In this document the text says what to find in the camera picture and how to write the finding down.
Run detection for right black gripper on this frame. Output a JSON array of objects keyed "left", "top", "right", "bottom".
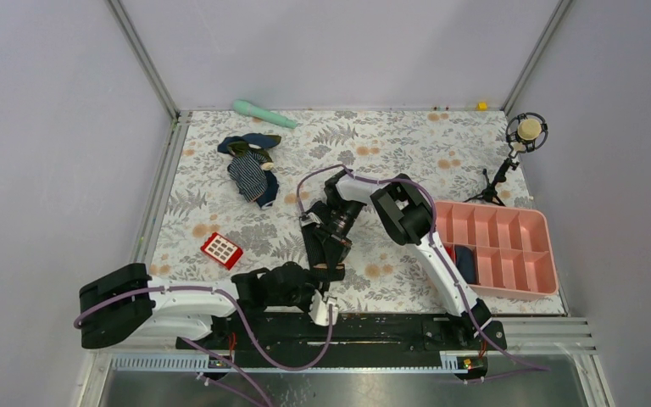
[{"left": 314, "top": 201, "right": 365, "bottom": 275}]

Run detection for black striped underwear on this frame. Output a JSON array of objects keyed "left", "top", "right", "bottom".
[{"left": 301, "top": 223, "right": 352, "bottom": 282}]

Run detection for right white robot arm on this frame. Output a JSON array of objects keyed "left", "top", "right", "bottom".
[{"left": 299, "top": 166, "right": 492, "bottom": 349}]

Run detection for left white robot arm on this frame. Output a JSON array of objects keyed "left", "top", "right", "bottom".
[{"left": 74, "top": 262, "right": 339, "bottom": 349}]

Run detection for blue striped underwear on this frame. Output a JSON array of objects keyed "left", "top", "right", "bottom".
[{"left": 217, "top": 133, "right": 281, "bottom": 209}]

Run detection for red rolled underwear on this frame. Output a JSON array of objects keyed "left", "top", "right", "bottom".
[{"left": 445, "top": 246, "right": 457, "bottom": 264}]

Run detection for navy rolled underwear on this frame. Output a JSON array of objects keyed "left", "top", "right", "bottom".
[{"left": 453, "top": 245, "right": 477, "bottom": 284}]

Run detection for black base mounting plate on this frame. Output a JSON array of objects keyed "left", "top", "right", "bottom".
[{"left": 175, "top": 312, "right": 507, "bottom": 370}]

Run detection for red white calculator toy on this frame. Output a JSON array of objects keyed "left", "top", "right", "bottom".
[{"left": 200, "top": 232, "right": 243, "bottom": 270}]

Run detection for mint green handheld tool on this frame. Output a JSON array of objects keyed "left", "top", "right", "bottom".
[{"left": 231, "top": 99, "right": 298, "bottom": 129}]

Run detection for pink compartment organizer tray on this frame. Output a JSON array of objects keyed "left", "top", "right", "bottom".
[{"left": 436, "top": 201, "right": 559, "bottom": 300}]

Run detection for black microphone with stand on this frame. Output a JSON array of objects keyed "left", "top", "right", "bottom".
[{"left": 465, "top": 112, "right": 549, "bottom": 206}]

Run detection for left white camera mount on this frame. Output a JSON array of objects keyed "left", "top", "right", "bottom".
[{"left": 308, "top": 290, "right": 340, "bottom": 326}]

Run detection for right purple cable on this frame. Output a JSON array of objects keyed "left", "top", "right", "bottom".
[{"left": 295, "top": 164, "right": 551, "bottom": 386}]

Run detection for purple cable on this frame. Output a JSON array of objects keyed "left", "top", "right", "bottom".
[
  {"left": 295, "top": 164, "right": 551, "bottom": 386},
  {"left": 72, "top": 285, "right": 339, "bottom": 407}
]

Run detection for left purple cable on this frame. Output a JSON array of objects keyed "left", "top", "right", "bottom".
[{"left": 72, "top": 285, "right": 339, "bottom": 407}]

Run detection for grey slotted cable duct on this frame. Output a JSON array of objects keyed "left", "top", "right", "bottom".
[{"left": 110, "top": 352, "right": 473, "bottom": 374}]

